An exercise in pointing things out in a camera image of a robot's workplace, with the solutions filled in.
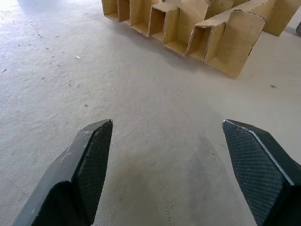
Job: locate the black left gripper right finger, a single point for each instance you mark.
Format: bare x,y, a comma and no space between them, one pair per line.
263,171

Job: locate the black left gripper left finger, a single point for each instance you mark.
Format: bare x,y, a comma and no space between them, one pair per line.
70,174

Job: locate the cardboard divider tray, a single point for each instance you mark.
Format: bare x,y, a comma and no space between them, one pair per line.
235,44

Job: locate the grey rounded object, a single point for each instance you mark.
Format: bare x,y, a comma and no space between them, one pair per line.
298,28

